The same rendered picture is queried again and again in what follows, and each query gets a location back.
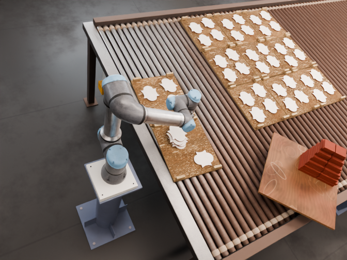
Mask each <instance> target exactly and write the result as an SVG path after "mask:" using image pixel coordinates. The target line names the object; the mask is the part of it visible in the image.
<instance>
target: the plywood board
mask: <svg viewBox="0 0 347 260"><path fill-rule="evenodd" d="M307 150H308V148H306V147H304V146H302V145H300V144H298V143H296V142H294V141H292V140H290V139H288V138H285V137H283V136H281V135H279V134H277V133H275V132H274V133H273V135H272V140H271V144H270V148H269V151H268V154H267V158H266V162H265V166H264V170H263V174H262V178H261V182H260V186H259V190H258V193H259V194H261V195H263V196H265V197H267V198H269V199H271V200H273V201H275V202H277V203H279V204H281V205H283V206H285V207H287V208H289V209H291V210H293V211H295V212H297V213H299V214H301V215H303V216H305V217H307V218H309V219H311V220H313V221H315V222H317V223H319V224H321V225H323V226H325V227H327V228H329V229H331V230H334V229H335V221H336V206H337V191H338V185H336V186H333V187H332V186H330V185H328V184H326V183H324V182H322V181H320V180H318V179H316V178H314V177H312V176H310V175H308V174H306V173H304V172H302V171H300V170H298V165H299V159H300V156H301V155H302V154H303V153H304V152H306V151H307Z"/></svg>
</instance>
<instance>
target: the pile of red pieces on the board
mask: <svg viewBox="0 0 347 260"><path fill-rule="evenodd" d="M345 158H346V149H345V148H343V147H341V146H339V145H337V144H335V143H333V142H331V141H328V140H326V139H322V140H321V142H320V143H319V142H318V143H317V144H316V145H315V146H312V147H311V148H310V149H308V150H307V151H306V152H304V153H303V154H302V155H301V156H300V159H299V165H298V170H300V171H302V172H304V173H306V174H308V175H310V176H312V177H314V178H316V179H318V180H320V181H322V182H324V183H326V184H328V185H330V186H332V187H333V186H336V185H337V184H338V180H339V179H340V175H341V171H342V166H343V165H344V160H345Z"/></svg>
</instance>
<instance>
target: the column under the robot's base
mask: <svg viewBox="0 0 347 260"><path fill-rule="evenodd" d="M103 159H105V158H102V159H98V160H95V161H92V162H89V163H87V164H91V163H94V162H96V161H100V160H103ZM127 163H128V165H129V167H130V169H131V172H132V174H133V176H134V178H135V180H136V182H137V184H138V186H137V188H135V189H133V190H130V191H127V192H125V193H122V194H120V195H117V196H115V197H112V198H110V199H107V200H105V201H102V202H100V201H99V199H98V196H97V194H96V191H95V189H94V186H93V184H92V181H91V179H90V176H89V174H88V171H87V169H86V165H87V164H84V167H85V169H86V172H87V174H88V177H89V179H90V182H91V184H92V187H93V189H94V192H95V194H96V197H97V199H94V200H91V201H89V202H86V203H83V204H81V205H78V206H76V209H77V212H78V215H79V217H80V220H81V223H82V226H83V228H84V231H85V234H86V237H87V240H88V242H89V245H90V248H91V250H93V249H95V248H97V247H99V246H101V245H104V244H106V243H108V242H110V241H112V240H114V239H117V238H119V237H121V236H123V235H125V234H128V233H130V232H132V231H134V230H135V227H134V225H133V223H132V220H131V218H130V216H129V213H128V211H127V205H128V204H126V205H125V204H124V202H123V200H122V196H124V195H126V194H129V193H132V192H134V191H137V190H139V189H142V185H141V183H140V181H139V179H138V177H137V175H136V172H135V170H134V168H133V166H132V164H131V162H130V160H129V159H128V162H127Z"/></svg>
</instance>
